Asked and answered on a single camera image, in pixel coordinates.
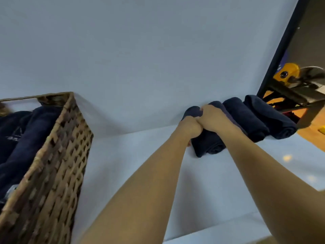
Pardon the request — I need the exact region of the person's right hand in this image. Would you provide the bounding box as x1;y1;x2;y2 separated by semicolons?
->
195;104;239;136

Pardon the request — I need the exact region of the person's left hand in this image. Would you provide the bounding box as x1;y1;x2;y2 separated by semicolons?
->
176;115;203;147

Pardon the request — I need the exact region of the plain dark navy towel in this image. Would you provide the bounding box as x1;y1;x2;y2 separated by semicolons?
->
208;101;248;136

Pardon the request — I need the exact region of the dark navy printed towel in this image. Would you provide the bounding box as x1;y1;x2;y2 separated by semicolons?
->
244;95;298;140
181;106;226;158
223;97;270;143

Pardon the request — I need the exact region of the woven wicker basket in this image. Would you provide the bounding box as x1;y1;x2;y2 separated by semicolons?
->
0;92;94;244

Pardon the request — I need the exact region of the person's right forearm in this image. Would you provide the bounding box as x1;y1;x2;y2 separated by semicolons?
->
223;125;325;244

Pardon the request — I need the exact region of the person's left forearm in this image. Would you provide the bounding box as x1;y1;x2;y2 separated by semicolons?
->
80;129;193;244

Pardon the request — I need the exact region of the black weight rack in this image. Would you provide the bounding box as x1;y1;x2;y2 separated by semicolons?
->
261;78;325;129

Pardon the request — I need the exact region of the grey metal weight plate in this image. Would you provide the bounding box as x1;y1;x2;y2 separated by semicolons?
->
289;66;325;96

